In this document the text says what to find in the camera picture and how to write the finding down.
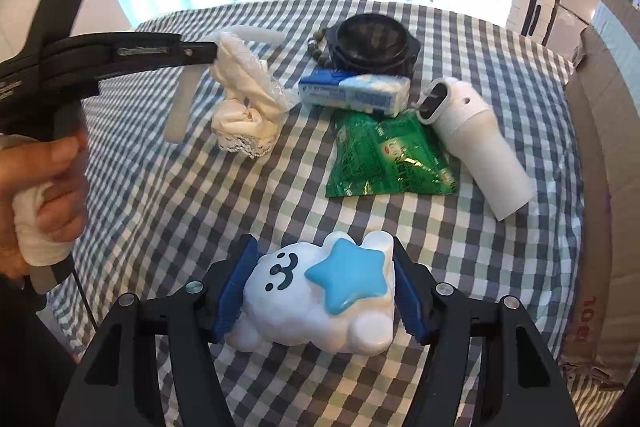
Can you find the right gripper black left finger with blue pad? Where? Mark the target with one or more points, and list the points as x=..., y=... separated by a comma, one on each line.
x=116, y=383

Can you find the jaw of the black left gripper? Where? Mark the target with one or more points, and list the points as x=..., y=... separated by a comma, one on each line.
x=119, y=53

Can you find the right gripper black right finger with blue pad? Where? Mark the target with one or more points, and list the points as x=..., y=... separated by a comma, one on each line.
x=520, y=383

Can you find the white lace cloth bundle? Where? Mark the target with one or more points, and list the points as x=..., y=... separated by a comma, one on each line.
x=251, y=115

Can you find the white bear toy blue star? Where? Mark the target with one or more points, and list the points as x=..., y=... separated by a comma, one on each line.
x=339, y=296

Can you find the green snack packet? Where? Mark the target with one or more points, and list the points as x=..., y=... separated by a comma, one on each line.
x=379, y=155

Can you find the black round lidded container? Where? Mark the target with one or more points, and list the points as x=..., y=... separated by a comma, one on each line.
x=371, y=43

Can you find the blue white tissue pack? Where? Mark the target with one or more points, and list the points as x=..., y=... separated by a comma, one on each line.
x=384, y=95

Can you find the person's left hand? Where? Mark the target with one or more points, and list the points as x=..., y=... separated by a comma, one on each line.
x=55, y=173

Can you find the brown cardboard box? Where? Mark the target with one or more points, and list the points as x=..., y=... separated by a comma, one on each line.
x=603, y=97

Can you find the checkered gingham tablecloth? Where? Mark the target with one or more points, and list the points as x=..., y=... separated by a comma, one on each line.
x=161, y=213

